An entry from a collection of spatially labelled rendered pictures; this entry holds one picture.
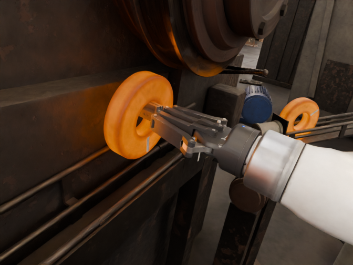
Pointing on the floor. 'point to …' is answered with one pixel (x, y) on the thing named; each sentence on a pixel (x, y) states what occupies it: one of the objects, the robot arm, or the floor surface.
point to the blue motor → (256, 105)
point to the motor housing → (239, 223)
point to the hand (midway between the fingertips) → (143, 107)
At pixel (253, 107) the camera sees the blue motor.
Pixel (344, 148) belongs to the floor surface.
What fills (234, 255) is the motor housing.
